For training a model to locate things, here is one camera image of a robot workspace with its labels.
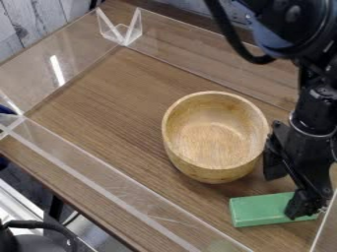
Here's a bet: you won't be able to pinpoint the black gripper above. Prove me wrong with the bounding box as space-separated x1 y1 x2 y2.
263 121 334 220

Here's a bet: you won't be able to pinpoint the green rectangular block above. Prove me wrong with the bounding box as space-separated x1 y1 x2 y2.
229 192 318 227

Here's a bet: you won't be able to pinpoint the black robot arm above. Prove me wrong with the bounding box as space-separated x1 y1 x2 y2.
205 0 337 220

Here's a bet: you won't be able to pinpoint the light wooden bowl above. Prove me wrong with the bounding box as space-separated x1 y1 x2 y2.
160 91 270 184

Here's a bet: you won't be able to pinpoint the black table leg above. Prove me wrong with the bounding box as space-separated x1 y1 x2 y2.
48 196 64 221

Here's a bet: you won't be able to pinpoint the black metal base plate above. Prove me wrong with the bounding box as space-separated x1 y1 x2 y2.
0 220 98 252

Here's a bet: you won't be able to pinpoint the clear acrylic corner bracket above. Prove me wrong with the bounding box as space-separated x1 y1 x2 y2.
96 8 142 46

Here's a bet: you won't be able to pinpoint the black cable lower left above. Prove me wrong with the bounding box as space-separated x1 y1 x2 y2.
0 220 78 252

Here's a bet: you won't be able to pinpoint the clear acrylic wall panels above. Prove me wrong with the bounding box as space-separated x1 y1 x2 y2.
0 7 337 252

